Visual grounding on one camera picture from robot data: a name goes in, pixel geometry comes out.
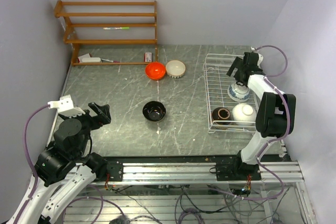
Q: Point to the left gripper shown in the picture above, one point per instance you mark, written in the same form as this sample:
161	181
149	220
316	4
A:
103	115

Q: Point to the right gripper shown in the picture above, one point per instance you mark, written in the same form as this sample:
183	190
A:
237	64

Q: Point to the blue white patterned bowl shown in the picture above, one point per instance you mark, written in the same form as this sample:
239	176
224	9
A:
238	92

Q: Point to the dark brown bowl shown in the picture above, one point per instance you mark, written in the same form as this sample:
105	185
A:
221	116

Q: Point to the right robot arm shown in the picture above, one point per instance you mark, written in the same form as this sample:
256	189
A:
275	116

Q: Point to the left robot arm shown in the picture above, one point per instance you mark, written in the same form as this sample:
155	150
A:
63	169

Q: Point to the wooden shelf rack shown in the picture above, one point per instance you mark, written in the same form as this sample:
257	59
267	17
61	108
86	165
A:
71	38

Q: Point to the black glossy bowl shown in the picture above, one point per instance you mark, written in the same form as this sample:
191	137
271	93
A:
154	111

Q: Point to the pink white pen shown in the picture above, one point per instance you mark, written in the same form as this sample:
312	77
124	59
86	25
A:
110	61

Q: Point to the cream bowl patterned rim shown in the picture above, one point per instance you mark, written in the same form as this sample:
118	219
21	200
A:
175	69

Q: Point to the orange bowl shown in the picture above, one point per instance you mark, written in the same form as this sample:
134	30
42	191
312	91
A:
155	71

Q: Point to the small red white box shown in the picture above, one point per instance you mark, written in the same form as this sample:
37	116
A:
147	57

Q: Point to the green pink marker pen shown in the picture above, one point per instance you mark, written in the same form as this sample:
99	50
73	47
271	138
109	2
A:
116	28

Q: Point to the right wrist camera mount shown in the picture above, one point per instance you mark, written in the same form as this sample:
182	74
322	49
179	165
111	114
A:
260	59

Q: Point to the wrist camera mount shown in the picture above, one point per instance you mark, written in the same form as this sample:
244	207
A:
260	59
65	107

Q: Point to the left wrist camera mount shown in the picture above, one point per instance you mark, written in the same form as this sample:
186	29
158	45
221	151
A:
65	107

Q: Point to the white wire dish rack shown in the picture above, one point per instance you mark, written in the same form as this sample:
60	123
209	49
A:
217	82

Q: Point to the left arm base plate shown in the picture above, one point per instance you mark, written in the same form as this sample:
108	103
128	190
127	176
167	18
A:
114	171

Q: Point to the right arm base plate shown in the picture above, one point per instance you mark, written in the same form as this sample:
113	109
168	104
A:
231	172

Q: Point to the aluminium rail frame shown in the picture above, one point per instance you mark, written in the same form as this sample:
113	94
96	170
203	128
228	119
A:
202	173

